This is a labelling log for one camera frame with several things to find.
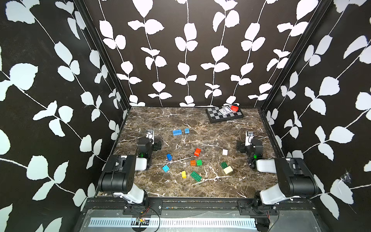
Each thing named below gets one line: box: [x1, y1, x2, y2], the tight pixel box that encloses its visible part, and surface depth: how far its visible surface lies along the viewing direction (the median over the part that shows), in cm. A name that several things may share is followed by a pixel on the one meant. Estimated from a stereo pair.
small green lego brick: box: [196, 159, 203, 167], surface depth 90 cm
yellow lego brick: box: [181, 170, 187, 179], surface depth 85 cm
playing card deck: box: [218, 106, 233, 116], surface depth 117 cm
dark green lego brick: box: [220, 161, 229, 169], surface depth 90 cm
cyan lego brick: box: [161, 164, 170, 173], surface depth 88 cm
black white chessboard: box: [205, 104, 244, 124], surface depth 117 cm
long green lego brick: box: [190, 171, 203, 183], surface depth 86 cm
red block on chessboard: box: [230, 105, 240, 112], surface depth 118 cm
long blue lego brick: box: [172, 129, 183, 136], surface depth 106 cm
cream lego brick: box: [223, 165, 234, 175], surface depth 89 cm
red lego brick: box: [194, 147, 202, 157], surface depth 96 cm
